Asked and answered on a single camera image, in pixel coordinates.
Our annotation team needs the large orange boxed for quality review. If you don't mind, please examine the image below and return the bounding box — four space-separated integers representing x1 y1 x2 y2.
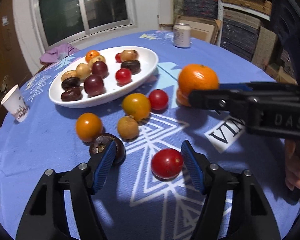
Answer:
178 64 219 96

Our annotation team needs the yellow orange tomato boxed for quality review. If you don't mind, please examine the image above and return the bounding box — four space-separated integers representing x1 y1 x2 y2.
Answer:
121 93 151 121

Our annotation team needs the dark purple mangosteen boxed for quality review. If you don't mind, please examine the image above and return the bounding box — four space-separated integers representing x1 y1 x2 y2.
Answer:
89 133 126 166

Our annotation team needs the orange persimmon tomato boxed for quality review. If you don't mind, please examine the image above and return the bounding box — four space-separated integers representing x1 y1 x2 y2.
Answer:
76 113 103 142

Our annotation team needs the small brown longan fruit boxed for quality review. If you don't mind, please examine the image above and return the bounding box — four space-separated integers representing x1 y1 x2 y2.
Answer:
117 116 139 140

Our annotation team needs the dark red plum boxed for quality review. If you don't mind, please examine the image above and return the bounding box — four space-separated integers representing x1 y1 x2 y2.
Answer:
84 74 105 96
91 60 108 78

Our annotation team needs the tan passion fruit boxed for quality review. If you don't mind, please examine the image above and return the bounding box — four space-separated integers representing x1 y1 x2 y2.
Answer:
88 55 106 68

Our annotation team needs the tan round fruit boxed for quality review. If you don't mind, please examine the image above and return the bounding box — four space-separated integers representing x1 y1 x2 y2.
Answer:
76 63 91 80

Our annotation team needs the large pepino melon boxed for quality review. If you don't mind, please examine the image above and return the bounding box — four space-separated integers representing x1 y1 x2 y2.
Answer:
177 88 191 107

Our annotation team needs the orange mandarin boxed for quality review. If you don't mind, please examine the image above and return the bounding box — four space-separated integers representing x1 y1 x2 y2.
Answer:
85 50 100 63

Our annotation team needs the striped pepino melon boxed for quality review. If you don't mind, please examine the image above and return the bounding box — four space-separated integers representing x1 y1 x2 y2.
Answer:
61 70 78 82
120 49 139 62

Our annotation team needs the person's right hand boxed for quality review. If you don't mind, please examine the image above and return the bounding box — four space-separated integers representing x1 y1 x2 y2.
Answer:
284 139 300 191

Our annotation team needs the framed picture board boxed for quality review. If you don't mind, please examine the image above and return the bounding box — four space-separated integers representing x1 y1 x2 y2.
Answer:
176 15 222 44

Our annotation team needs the white beverage can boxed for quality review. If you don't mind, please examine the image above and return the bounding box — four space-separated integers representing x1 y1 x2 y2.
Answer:
173 23 191 48

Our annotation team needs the white storage shelf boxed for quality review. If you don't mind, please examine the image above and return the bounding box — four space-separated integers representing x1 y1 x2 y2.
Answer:
217 0 272 52

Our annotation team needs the white oval plate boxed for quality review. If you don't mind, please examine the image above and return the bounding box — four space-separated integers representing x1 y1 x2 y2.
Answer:
48 46 159 108

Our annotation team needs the blue printed tablecloth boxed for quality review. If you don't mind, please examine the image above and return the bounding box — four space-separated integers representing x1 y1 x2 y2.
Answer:
0 30 300 239

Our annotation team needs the dark flat fruit right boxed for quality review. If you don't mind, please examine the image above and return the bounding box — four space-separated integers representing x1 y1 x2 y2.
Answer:
121 60 141 75

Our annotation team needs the dark flat fruit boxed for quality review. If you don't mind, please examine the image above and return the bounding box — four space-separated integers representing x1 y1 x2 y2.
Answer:
61 76 81 90
121 60 141 75
61 87 82 101

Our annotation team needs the red cherry tomato on plate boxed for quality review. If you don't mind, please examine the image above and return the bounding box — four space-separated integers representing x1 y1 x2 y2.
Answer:
115 68 132 85

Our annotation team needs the striped pepino melon on plate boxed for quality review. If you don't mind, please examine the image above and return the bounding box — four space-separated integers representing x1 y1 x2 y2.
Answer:
120 49 139 62

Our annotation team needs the white paper cup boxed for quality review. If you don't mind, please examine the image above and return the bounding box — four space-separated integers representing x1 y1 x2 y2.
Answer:
1 85 29 123

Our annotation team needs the dark flat fruit lower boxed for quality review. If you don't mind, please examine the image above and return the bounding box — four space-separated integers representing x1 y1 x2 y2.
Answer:
61 87 82 101

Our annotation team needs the dark red plum on plate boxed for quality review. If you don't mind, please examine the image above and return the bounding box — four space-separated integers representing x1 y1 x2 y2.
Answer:
91 60 108 78

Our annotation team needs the dark flat fruit upper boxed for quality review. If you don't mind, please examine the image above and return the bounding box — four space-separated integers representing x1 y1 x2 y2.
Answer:
61 76 81 90

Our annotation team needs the wooden glass cabinet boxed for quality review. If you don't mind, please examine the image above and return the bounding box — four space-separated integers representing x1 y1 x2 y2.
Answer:
0 0 33 111

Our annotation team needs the purple cloth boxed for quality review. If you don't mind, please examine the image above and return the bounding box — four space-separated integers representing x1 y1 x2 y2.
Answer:
40 43 79 64

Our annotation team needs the sliding glass window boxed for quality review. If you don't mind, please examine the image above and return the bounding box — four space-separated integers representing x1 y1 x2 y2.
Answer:
33 0 136 49

